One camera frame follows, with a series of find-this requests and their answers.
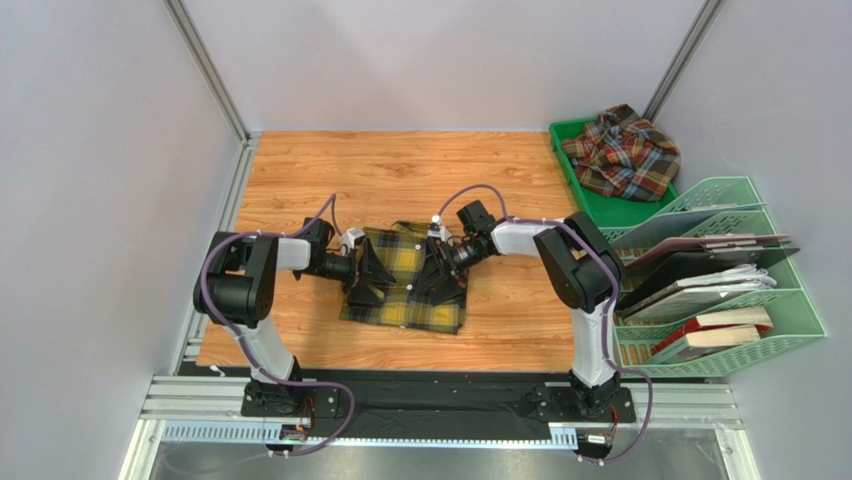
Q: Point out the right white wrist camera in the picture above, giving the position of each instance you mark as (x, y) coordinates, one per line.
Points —
(438, 232)

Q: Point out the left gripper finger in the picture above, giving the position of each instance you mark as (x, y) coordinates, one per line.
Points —
(370, 269)
(366, 295)

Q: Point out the yellow plaid long sleeve shirt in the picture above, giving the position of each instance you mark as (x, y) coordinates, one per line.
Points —
(401, 250)

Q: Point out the white paper stack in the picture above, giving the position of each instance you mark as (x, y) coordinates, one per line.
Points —
(719, 283)

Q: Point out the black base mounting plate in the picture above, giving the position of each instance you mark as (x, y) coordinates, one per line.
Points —
(441, 405)

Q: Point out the red plaid shirt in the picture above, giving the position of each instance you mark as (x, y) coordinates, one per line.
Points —
(623, 155)

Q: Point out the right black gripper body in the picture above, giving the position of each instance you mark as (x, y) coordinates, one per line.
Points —
(438, 259)

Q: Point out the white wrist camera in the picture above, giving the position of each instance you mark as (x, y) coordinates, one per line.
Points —
(352, 240)
(438, 232)

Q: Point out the red book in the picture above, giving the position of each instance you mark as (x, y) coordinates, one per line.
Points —
(711, 333)

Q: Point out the dark clipboard folder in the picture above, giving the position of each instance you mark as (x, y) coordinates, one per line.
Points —
(677, 258)

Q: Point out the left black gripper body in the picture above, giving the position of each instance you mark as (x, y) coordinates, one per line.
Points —
(339, 267)

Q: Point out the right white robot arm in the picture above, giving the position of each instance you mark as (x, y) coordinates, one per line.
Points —
(582, 267)

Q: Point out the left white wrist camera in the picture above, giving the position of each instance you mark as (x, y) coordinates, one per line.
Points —
(352, 240)

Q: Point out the aluminium frame rail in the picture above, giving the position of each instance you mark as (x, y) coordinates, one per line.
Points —
(207, 408)

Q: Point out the green plastic bin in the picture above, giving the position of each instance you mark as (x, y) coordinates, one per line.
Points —
(605, 211)

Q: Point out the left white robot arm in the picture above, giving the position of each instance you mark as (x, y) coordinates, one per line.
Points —
(236, 288)

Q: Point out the green mesh file organizer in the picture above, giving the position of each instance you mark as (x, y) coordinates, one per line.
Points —
(714, 206)

